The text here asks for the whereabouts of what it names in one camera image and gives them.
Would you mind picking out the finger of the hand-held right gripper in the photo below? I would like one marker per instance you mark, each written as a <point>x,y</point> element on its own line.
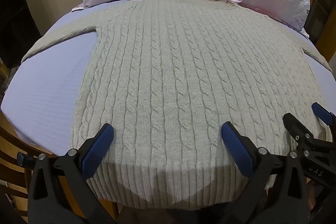
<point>298,128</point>
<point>322,113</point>

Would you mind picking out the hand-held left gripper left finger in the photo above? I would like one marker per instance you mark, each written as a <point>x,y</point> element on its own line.
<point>96,154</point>

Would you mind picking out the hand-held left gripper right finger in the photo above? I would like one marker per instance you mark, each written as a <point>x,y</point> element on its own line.
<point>238,151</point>

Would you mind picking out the lavender bed sheet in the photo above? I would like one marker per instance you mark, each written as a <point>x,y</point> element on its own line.
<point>52,87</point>

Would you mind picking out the dark cabinet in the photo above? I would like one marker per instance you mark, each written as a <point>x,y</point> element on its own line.
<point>15,16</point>

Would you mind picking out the wooden bed frame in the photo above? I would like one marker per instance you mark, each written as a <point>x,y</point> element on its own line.
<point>11,153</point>

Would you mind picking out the wooden headboard post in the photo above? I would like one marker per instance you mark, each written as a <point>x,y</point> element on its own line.
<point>321,3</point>

